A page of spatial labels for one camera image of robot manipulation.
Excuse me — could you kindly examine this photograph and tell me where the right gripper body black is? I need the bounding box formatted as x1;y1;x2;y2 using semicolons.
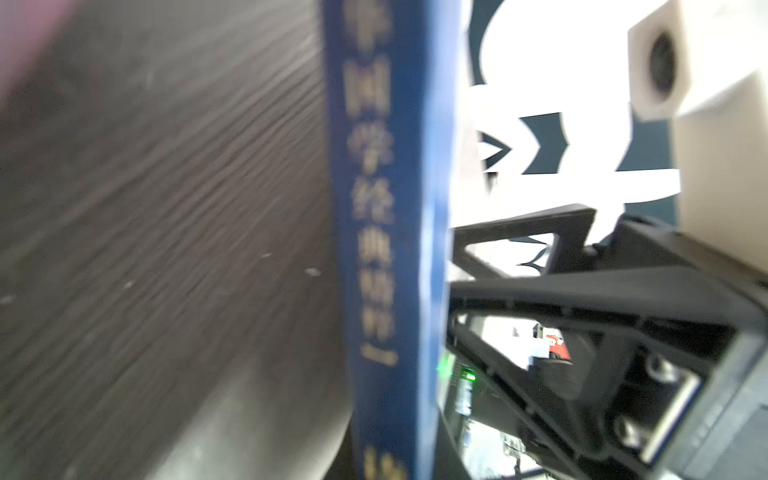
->
575;215;767;479

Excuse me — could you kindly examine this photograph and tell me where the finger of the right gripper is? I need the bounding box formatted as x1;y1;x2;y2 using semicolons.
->
452;204;596;279
446;263;751;463

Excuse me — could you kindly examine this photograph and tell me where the blue book yellow label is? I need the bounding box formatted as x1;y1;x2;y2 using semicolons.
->
321;1;462;479

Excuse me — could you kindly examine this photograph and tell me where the pink student backpack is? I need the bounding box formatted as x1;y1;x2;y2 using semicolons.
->
1;0;79;100

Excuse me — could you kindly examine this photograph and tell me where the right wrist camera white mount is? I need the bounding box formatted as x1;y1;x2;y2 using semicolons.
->
628;1;767;271

